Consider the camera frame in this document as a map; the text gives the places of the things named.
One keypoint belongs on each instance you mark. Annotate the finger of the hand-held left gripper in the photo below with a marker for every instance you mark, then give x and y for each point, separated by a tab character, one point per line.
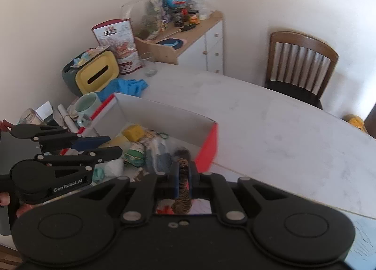
91	142
102	154

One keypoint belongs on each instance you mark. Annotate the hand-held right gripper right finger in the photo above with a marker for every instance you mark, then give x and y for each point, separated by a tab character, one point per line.
192	181

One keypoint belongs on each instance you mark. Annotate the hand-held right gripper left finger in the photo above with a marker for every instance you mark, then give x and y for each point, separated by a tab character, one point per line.
176	181

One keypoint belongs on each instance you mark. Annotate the white paper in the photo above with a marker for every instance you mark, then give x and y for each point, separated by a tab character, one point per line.
66	117
113	167

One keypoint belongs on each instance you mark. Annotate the teal round toy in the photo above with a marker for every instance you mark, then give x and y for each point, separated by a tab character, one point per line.
98	174

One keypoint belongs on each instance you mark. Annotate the gray fuzzy toy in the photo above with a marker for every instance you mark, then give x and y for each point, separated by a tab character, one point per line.
182	155

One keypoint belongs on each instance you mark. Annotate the red plush toy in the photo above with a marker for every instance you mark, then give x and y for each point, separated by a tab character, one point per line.
163	208

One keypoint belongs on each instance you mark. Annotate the green patterned pouch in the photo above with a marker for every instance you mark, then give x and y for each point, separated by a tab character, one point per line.
135	154

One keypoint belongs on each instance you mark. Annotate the small yellow box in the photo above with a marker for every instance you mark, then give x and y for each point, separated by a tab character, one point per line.
133	131

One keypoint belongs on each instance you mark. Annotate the beige patterned plush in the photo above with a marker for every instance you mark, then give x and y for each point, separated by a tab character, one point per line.
149	136

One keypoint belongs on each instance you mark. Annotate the red cardboard box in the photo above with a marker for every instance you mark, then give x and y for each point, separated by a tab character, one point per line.
164	117

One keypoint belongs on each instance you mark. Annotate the person's left hand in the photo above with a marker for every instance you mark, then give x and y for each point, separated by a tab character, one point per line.
4	199

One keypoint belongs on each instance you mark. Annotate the rolled white paper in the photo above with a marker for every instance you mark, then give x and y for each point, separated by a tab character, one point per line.
66	117

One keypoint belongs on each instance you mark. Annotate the mint green mug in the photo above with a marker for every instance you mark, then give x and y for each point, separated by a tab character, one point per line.
88	105

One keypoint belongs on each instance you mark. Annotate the white paper card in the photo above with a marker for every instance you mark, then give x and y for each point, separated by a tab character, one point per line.
45	109

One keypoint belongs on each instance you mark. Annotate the clear glass jar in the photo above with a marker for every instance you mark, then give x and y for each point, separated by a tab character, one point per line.
30	117

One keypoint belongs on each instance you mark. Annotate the yellow and teal tissue box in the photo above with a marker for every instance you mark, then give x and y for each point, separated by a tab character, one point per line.
97	74

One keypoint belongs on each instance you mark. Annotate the light blue small toy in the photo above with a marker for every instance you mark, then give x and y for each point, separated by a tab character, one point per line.
85	58

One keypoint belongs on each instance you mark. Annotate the clear drinking glass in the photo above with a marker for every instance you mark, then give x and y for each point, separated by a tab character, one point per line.
148	65

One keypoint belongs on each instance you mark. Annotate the red and white snack bag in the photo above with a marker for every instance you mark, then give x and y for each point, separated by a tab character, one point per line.
123	49

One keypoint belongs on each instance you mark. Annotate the small white wood-top cabinet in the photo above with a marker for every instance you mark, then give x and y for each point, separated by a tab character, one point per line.
214	49

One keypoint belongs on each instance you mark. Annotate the clear glass dome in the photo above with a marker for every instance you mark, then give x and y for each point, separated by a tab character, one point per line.
141	14

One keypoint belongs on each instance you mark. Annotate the dark jar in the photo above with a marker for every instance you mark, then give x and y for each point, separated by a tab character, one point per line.
176	18

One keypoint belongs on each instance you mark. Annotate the black and yellow screwdriver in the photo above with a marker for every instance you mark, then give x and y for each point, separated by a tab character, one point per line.
188	27

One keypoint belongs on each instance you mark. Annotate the orange label jar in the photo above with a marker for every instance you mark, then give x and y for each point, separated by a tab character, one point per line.
194	18

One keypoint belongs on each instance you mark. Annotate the small white jar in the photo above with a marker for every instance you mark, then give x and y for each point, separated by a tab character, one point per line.
203	15

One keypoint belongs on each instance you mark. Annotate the yellow bag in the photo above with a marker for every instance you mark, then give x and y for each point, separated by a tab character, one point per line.
355	123

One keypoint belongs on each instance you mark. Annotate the wooden slat-back chair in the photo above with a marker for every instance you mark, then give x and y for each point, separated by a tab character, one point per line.
302	40

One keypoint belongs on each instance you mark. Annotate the light blue drawing sheet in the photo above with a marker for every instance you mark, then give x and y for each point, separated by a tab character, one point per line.
362	237

